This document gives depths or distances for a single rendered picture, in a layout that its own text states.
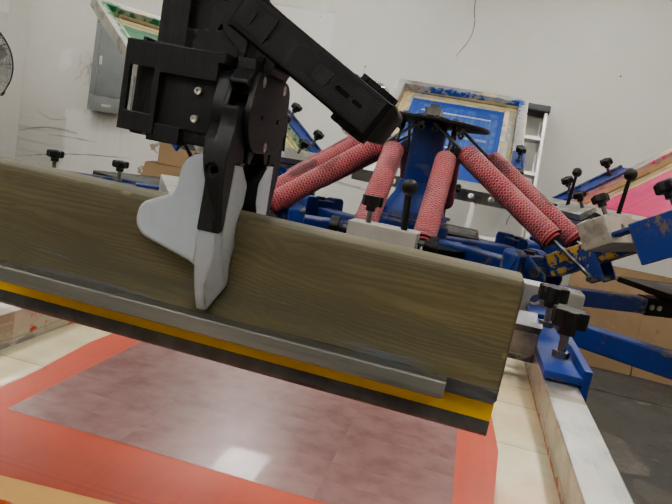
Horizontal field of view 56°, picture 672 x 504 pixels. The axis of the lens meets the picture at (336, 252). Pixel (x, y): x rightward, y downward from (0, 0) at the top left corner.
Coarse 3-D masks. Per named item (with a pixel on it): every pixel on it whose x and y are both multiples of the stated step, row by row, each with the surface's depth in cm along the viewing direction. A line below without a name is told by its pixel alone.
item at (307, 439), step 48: (288, 432) 53; (336, 432) 55; (384, 432) 57; (432, 432) 59; (240, 480) 45; (288, 480) 46; (336, 480) 47; (384, 480) 48; (432, 480) 50; (480, 480) 51
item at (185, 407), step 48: (48, 384) 54; (96, 384) 56; (144, 384) 58; (192, 384) 60; (240, 384) 62; (288, 384) 64; (0, 432) 45; (48, 432) 46; (96, 432) 48; (144, 432) 49; (192, 432) 50; (240, 432) 52; (48, 480) 41; (96, 480) 42; (144, 480) 43; (192, 480) 44
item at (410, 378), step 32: (32, 288) 41; (64, 288) 40; (96, 288) 40; (160, 320) 39; (192, 320) 39; (224, 320) 39; (288, 352) 37; (320, 352) 37; (352, 352) 38; (416, 384) 36
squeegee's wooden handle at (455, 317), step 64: (0, 192) 42; (64, 192) 41; (128, 192) 40; (0, 256) 43; (64, 256) 42; (128, 256) 40; (256, 256) 39; (320, 256) 38; (384, 256) 37; (448, 256) 38; (256, 320) 39; (320, 320) 38; (384, 320) 37; (448, 320) 36; (512, 320) 36; (448, 384) 37
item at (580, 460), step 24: (0, 312) 59; (24, 312) 61; (0, 336) 59; (24, 336) 62; (552, 384) 68; (552, 408) 61; (576, 408) 62; (552, 432) 59; (576, 432) 56; (552, 456) 57; (576, 456) 51; (600, 456) 52; (576, 480) 47; (600, 480) 47
